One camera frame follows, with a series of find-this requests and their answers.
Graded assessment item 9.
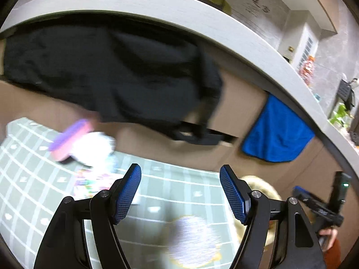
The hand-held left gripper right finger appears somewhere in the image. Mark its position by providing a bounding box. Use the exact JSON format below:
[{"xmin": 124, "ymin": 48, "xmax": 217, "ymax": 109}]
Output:
[{"xmin": 219, "ymin": 165, "xmax": 327, "ymax": 269}]

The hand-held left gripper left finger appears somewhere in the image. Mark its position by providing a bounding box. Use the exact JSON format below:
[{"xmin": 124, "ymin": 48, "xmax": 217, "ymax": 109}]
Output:
[{"xmin": 34, "ymin": 163, "xmax": 142, "ymax": 269}]

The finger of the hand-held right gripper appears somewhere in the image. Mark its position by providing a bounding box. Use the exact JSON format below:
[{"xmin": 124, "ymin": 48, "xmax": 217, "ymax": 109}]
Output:
[{"xmin": 292, "ymin": 185, "xmax": 332, "ymax": 213}]

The person's right forearm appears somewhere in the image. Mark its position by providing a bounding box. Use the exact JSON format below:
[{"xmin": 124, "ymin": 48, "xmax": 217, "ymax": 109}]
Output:
[{"xmin": 322, "ymin": 238, "xmax": 342, "ymax": 269}]

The person's right hand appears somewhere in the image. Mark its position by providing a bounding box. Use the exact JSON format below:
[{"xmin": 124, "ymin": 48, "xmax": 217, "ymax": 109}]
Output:
[{"xmin": 319, "ymin": 228, "xmax": 337, "ymax": 243}]

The colourful printed paper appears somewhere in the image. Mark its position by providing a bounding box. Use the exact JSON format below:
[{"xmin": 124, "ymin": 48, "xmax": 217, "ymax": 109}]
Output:
[{"xmin": 73, "ymin": 167, "xmax": 120, "ymax": 201}]

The glittery hairbrush yellow rim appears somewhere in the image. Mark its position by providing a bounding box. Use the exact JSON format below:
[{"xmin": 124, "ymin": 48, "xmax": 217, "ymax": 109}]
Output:
[{"xmin": 168, "ymin": 215, "xmax": 224, "ymax": 268}]

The blue towel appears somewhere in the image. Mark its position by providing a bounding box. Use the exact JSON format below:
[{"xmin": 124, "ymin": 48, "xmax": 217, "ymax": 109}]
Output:
[{"xmin": 241, "ymin": 93, "xmax": 316, "ymax": 163}]

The green vegetables bag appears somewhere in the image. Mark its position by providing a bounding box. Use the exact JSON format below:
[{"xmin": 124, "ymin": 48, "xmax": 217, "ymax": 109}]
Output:
[{"xmin": 329, "ymin": 103, "xmax": 352, "ymax": 127}]

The red drink bottle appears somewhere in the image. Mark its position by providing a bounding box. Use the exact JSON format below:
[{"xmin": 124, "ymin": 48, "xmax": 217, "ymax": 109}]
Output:
[{"xmin": 298, "ymin": 55, "xmax": 315, "ymax": 85}]

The black hanging cloth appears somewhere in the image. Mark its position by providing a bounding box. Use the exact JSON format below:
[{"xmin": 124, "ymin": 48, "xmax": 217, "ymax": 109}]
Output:
[{"xmin": 2, "ymin": 25, "xmax": 225, "ymax": 147}]

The grey stone countertop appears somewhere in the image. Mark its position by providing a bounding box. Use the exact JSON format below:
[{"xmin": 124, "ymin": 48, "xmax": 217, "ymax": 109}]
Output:
[{"xmin": 0, "ymin": 0, "xmax": 359, "ymax": 176}]

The black wall rack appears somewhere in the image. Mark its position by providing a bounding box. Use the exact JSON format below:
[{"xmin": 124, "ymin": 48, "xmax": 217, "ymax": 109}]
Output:
[{"xmin": 336, "ymin": 74, "xmax": 357, "ymax": 110}]

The white wall unit with vent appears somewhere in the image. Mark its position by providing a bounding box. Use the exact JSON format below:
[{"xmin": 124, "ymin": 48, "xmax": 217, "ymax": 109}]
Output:
[{"xmin": 280, "ymin": 23, "xmax": 321, "ymax": 65}]

